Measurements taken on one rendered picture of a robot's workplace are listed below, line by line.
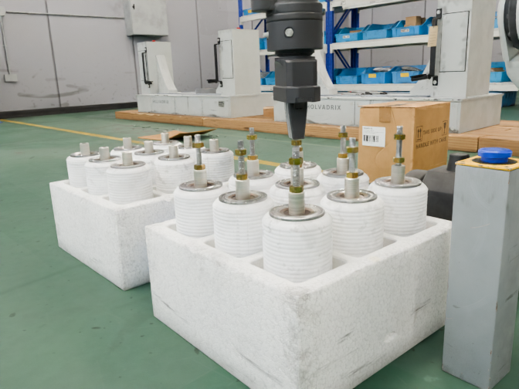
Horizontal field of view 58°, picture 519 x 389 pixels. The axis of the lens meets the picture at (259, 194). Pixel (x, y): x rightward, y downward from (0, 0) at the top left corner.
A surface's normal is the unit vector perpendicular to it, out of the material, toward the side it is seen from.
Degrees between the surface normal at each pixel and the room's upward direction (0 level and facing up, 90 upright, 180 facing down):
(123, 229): 90
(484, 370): 90
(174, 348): 0
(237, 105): 90
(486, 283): 90
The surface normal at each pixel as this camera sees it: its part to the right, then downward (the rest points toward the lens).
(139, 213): 0.67, 0.16
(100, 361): -0.04, -0.97
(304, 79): 0.20, 0.24
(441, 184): -0.55, -0.54
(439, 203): -0.74, 0.20
